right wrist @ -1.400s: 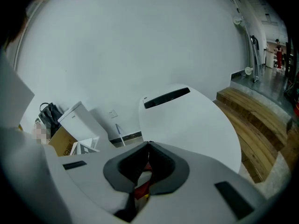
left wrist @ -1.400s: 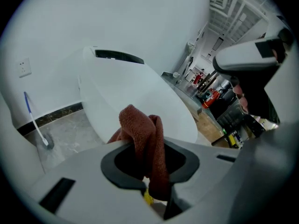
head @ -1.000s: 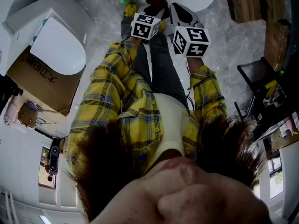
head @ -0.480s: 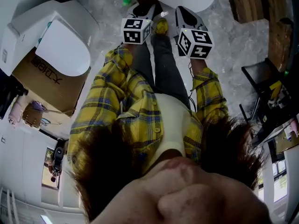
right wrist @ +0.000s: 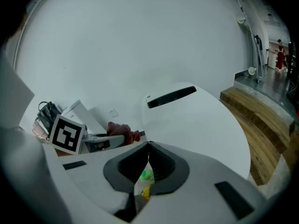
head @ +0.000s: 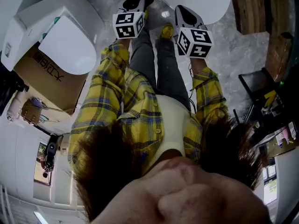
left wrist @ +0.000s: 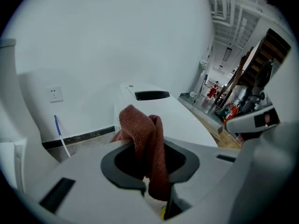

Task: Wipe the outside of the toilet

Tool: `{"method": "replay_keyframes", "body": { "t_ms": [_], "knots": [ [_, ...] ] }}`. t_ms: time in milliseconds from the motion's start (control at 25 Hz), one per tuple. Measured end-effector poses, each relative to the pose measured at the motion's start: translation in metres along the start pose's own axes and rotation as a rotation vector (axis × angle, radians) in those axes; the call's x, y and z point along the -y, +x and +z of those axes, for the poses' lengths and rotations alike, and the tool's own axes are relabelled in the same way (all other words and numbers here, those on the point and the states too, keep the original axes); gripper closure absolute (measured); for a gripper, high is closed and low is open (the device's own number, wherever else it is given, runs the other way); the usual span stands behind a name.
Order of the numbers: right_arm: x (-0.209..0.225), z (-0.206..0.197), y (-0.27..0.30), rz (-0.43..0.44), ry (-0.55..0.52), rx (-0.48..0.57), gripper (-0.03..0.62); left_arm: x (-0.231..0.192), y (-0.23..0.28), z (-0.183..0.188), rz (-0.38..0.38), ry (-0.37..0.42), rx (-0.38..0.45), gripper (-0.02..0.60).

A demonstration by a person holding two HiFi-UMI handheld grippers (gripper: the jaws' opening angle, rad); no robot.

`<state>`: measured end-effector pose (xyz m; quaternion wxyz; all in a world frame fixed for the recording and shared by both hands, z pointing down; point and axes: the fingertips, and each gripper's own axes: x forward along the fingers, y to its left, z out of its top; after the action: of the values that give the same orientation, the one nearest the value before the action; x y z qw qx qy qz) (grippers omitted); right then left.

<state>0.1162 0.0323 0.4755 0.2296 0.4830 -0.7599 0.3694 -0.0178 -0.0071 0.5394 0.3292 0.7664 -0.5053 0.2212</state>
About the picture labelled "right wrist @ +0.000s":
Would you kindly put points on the wall grab rail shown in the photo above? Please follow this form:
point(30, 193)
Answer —
point(251, 43)

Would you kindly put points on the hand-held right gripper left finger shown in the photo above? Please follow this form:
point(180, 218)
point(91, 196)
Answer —
point(93, 171)

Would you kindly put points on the green bottle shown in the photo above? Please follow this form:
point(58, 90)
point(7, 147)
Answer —
point(146, 175)

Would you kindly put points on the pink bag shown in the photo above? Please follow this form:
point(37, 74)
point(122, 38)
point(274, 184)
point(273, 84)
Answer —
point(39, 130)

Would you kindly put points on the wall socket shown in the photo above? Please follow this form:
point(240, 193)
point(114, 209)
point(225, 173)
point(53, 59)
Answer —
point(113, 113)

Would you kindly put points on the black handbag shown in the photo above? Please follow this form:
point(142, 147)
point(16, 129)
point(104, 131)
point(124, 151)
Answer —
point(47, 115)

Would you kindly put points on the red cloth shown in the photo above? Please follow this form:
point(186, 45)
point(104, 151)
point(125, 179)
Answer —
point(122, 130)

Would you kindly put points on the white counter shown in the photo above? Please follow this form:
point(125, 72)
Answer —
point(272, 59)

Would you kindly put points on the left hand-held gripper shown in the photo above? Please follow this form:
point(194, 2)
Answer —
point(65, 134)

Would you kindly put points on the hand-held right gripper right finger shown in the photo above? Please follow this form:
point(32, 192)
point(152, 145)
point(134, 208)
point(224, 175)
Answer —
point(205, 176)

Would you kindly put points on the wooden platform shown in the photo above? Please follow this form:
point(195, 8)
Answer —
point(257, 125)

